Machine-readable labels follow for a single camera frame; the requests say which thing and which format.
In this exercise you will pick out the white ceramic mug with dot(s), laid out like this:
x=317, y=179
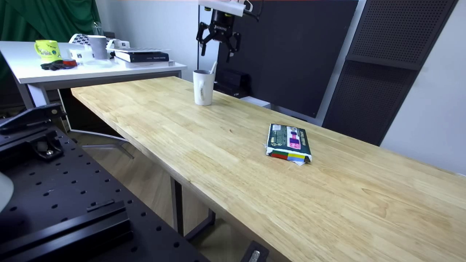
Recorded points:
x=203, y=89

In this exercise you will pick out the red and black object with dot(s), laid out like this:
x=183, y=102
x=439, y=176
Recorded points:
x=59, y=64

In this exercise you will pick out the black table leg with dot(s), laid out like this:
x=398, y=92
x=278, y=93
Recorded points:
x=179, y=208

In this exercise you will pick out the black table clamp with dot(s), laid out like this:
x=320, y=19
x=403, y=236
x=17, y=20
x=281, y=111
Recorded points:
x=256, y=253

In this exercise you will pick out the green curtain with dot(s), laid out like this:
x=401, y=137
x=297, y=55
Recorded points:
x=45, y=19

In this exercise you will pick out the black metal rail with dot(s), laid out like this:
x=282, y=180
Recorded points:
x=64, y=233

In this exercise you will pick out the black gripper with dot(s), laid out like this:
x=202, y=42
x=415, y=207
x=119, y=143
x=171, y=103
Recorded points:
x=222, y=26

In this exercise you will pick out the dark perforated panel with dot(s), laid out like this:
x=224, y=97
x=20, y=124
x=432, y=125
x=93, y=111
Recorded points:
x=388, y=73

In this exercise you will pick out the dark screen edge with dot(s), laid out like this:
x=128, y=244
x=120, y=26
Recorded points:
x=10, y=92

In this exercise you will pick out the white spoon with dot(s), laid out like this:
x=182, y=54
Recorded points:
x=214, y=70

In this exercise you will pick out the small black box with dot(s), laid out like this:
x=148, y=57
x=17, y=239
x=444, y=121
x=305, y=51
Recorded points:
x=234, y=81

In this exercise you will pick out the black metal bracket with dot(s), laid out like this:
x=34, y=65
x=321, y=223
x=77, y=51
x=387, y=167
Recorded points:
x=48, y=148

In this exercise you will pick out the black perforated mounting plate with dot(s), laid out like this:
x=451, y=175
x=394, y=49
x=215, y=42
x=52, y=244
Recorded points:
x=64, y=189

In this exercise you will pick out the white frame post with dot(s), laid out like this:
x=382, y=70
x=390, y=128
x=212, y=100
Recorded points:
x=340, y=63

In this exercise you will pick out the green marker box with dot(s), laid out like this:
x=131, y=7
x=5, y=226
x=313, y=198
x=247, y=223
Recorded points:
x=289, y=140

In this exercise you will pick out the white checkered small object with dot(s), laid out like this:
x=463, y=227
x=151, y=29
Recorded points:
x=80, y=48

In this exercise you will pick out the yellow cup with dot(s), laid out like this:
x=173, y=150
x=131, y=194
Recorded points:
x=48, y=49

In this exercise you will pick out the white round disc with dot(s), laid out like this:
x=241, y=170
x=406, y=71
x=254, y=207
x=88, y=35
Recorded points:
x=5, y=191

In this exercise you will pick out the grey white mug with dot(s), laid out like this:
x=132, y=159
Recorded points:
x=99, y=47

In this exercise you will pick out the white side table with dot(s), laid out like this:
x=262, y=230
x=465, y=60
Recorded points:
x=30, y=67

